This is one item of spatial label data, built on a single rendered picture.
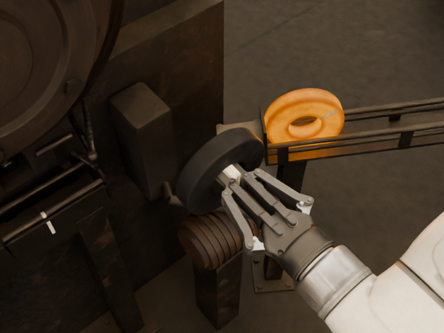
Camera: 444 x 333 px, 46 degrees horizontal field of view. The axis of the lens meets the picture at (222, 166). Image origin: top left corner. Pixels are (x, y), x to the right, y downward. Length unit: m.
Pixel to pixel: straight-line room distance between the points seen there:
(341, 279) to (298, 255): 0.06
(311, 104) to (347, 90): 1.15
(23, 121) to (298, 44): 1.76
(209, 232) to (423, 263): 0.53
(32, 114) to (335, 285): 0.42
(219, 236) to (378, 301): 0.50
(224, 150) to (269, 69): 1.45
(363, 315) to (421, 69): 1.73
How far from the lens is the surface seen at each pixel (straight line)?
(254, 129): 1.02
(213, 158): 0.72
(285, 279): 1.62
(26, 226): 0.94
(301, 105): 0.98
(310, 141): 1.03
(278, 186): 0.76
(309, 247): 0.69
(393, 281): 0.67
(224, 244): 1.10
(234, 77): 2.12
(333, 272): 0.68
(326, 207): 1.77
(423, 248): 0.68
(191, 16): 0.99
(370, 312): 0.66
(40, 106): 0.65
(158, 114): 0.92
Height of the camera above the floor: 1.47
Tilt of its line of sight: 54 degrees down
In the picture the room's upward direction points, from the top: straight up
